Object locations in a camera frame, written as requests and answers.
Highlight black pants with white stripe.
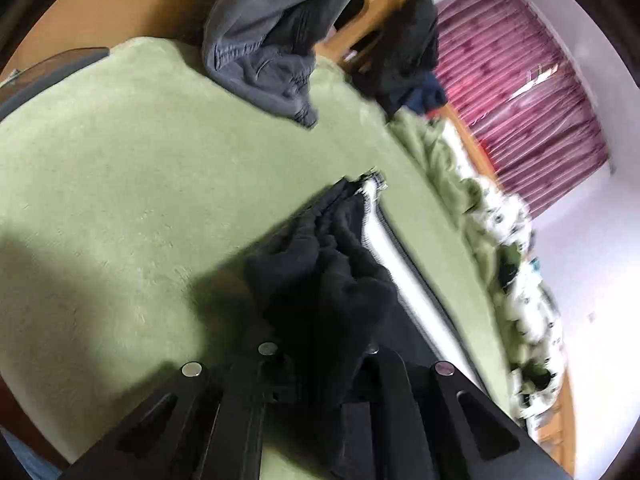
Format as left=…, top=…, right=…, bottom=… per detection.
left=242, top=170, right=516, bottom=480

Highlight navy blue garment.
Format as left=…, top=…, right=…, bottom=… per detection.
left=395, top=74, right=449, bottom=114

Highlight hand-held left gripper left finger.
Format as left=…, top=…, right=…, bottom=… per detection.
left=60, top=342, right=281, bottom=480

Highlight grey pants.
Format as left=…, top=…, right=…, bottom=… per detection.
left=202, top=0, right=386, bottom=129

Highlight wooden bed frame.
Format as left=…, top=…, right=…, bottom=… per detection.
left=315, top=0, right=577, bottom=476

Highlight green bed sheet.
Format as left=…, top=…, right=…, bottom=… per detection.
left=0, top=37, right=516, bottom=480

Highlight green and white printed quilt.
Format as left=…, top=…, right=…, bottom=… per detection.
left=390, top=110, right=567, bottom=422

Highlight light wooden panel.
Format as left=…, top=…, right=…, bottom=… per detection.
left=9, top=0, right=213, bottom=83

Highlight red striped curtain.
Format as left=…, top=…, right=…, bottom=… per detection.
left=434, top=0, right=614, bottom=219

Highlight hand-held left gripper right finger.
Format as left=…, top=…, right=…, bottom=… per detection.
left=342, top=346, right=571, bottom=480

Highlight person's blue jeans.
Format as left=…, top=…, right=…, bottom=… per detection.
left=0, top=427, right=63, bottom=480

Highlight black jacket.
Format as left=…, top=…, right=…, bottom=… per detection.
left=350, top=0, right=442, bottom=117

